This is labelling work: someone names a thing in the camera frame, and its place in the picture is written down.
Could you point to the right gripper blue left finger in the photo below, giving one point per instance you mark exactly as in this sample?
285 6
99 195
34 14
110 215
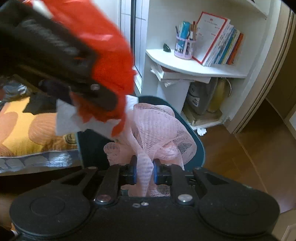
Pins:
129 172

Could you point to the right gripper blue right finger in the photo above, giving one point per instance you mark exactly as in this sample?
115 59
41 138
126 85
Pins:
162 173

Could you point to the pink mesh net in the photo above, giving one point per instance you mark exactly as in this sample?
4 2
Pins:
144 115

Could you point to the red plastic bag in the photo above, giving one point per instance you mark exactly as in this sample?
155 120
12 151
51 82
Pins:
113 66

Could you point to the dark teal trash bin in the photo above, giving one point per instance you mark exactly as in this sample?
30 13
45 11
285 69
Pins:
186 149

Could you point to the grey jug under shelf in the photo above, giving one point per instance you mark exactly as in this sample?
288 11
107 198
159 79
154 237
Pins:
200 95

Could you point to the stack of papers under shelf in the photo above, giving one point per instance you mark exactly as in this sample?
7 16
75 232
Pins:
170 77

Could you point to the bed with floral orange cover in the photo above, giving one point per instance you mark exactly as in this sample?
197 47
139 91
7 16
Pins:
29 143

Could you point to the sliding wardrobe doors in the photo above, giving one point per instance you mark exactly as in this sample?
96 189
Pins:
133 18

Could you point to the pink pen holder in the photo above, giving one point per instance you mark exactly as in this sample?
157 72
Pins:
184 48

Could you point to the white corner shelf unit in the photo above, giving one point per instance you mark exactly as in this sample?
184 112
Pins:
265 24

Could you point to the row of books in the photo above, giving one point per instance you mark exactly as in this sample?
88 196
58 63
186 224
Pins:
217 41

